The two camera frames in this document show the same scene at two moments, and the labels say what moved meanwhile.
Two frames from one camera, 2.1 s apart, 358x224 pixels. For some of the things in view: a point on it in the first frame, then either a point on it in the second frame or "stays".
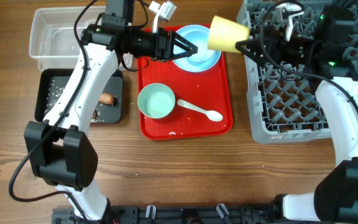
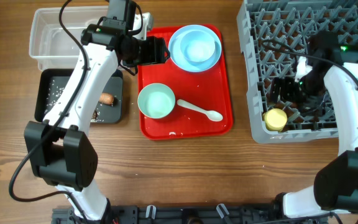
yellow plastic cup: x=224 y=33 to x=275 y=119
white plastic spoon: x=211 y=114 stays
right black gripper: x=256 y=44 to x=286 y=83
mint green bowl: x=156 y=100 stays
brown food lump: x=94 y=114 stays
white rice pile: x=54 y=91 stays
